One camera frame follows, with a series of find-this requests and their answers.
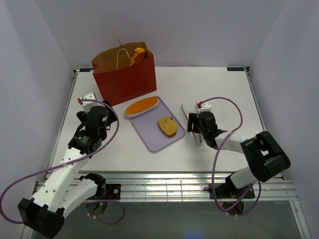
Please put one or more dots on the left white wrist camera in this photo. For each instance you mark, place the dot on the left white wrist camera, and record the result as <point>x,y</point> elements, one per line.
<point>86,101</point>

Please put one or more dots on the red paper bag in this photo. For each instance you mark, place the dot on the red paper bag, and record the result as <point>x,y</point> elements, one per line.
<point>117,80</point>

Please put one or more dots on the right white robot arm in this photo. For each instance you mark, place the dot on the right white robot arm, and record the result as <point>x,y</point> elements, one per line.
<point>263,154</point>

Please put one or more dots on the long orange bread loaf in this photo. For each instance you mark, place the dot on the long orange bread loaf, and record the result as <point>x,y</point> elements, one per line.
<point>141,107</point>

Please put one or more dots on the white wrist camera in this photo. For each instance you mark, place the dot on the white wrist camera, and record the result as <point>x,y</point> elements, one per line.
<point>203,107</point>
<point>86,101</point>

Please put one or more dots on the aluminium front rail frame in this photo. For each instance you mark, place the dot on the aluminium front rail frame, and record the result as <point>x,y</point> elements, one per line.
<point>187,187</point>

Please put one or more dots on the rear brown bread slice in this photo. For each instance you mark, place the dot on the rear brown bread slice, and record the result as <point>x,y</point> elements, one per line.
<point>168,126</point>

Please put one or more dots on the wavy orange bread piece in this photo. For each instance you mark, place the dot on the wavy orange bread piece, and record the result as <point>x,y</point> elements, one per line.
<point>139,55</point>

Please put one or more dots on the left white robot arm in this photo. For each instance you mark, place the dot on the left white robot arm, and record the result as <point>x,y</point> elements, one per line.
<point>47,209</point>

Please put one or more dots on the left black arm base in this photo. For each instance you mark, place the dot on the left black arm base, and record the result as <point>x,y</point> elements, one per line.
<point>112,191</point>

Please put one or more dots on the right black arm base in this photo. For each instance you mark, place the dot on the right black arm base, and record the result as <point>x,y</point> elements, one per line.
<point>222,191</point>

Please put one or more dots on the lavender plastic tray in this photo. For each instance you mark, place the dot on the lavender plastic tray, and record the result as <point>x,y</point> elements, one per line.
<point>148,129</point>

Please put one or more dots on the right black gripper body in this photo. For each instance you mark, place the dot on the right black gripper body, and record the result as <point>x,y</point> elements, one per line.
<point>203,132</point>

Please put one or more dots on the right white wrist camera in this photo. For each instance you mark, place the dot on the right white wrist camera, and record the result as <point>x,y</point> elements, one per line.
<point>203,107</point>

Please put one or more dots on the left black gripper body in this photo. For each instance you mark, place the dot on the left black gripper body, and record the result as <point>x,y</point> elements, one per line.
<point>82,116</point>

